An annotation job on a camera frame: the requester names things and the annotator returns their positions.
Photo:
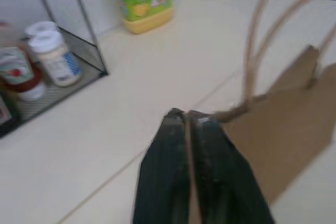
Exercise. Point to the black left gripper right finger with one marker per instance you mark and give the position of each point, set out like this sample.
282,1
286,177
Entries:
223,176

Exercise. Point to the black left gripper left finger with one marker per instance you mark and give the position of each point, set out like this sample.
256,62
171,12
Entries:
165,171

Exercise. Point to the brown paper bag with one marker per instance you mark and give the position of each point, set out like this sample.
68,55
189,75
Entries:
283,129

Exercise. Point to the white mayonnaise bottle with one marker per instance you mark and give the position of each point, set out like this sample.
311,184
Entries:
58,58

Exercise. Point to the red ketchup bottle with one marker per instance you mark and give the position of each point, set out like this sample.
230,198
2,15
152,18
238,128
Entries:
22,74

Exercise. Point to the white-capped bottle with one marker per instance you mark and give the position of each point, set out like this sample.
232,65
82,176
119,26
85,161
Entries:
39,28

